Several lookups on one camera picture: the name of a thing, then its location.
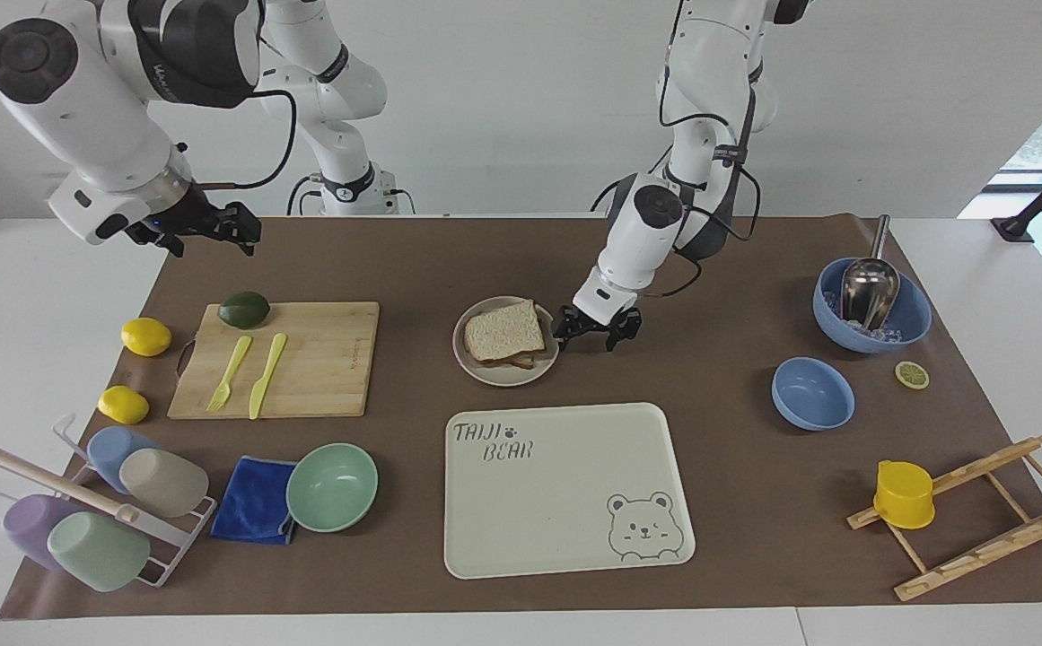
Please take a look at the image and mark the metal scoop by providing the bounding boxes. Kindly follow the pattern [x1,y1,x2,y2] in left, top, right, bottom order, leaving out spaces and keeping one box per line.
[839,214,901,331]

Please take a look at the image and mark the small blue bowl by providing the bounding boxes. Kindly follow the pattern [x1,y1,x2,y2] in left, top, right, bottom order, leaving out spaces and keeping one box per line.
[771,356,856,432]

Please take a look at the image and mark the wooden folding rack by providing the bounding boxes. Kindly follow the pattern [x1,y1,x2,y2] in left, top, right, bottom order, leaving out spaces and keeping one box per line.
[846,420,1042,602]

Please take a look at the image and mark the cream tray with bear print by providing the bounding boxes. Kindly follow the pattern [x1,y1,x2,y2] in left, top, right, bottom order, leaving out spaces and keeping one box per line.
[443,402,696,581]

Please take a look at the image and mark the clear ice cubes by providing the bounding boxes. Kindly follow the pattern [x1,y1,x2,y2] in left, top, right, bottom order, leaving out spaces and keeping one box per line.
[824,289,907,345]

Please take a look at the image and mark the blue cloth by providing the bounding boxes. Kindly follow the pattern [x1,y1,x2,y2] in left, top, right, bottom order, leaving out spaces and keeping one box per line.
[209,455,298,546]

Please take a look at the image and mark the yellow plastic cup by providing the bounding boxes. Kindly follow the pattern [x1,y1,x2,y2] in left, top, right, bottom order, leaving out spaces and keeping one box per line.
[872,459,937,530]

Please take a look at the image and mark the round beige plate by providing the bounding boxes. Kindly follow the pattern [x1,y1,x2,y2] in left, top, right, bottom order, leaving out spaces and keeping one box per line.
[451,295,562,388]

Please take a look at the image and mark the wooden cutting board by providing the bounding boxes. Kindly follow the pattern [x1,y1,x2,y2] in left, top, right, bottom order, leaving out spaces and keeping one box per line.
[167,301,381,421]

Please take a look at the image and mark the yellow-green plastic fork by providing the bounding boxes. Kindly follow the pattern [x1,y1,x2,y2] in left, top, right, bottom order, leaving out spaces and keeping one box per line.
[206,335,254,414]

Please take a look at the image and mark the white wire cup rack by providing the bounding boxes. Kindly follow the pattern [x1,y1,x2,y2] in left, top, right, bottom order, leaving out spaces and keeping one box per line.
[0,413,218,589]

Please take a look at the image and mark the yellow lemon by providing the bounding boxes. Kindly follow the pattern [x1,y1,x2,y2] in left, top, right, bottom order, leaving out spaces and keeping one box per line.
[97,385,151,425]
[120,317,173,358]

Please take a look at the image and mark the dark green avocado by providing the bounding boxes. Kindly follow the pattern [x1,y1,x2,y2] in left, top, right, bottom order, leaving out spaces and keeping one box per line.
[218,291,272,330]

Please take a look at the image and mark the green bowl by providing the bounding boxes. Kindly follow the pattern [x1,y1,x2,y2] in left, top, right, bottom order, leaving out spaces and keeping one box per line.
[285,442,380,534]

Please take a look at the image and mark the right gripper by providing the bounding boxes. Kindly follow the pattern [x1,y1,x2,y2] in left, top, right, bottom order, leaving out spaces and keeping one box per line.
[125,182,264,259]

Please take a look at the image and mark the green plastic cup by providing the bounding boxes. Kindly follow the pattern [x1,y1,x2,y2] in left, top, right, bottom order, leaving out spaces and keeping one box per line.
[47,511,153,593]

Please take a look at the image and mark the beige plastic cup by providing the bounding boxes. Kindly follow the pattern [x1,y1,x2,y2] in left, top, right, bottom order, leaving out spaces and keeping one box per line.
[118,447,210,519]

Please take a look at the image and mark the large blue bowl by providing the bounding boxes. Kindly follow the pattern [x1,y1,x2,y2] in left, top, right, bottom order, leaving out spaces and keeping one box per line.
[812,257,933,354]

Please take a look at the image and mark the blue plastic cup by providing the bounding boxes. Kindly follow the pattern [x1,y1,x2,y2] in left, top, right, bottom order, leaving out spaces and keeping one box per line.
[86,425,163,495]

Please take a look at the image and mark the black cable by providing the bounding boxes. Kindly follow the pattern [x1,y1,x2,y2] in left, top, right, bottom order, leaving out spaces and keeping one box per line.
[196,87,299,192]
[643,158,763,300]
[285,173,326,217]
[658,0,694,128]
[590,173,640,214]

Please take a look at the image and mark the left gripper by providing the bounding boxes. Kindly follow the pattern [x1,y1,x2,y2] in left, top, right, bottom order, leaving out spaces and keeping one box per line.
[552,302,644,354]

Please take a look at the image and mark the purple plastic cup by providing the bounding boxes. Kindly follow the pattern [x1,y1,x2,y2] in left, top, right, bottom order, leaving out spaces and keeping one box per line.
[3,493,83,572]

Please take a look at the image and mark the yellow-green plastic knife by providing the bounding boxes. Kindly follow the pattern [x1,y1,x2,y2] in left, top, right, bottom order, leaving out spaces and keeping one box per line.
[248,332,289,421]

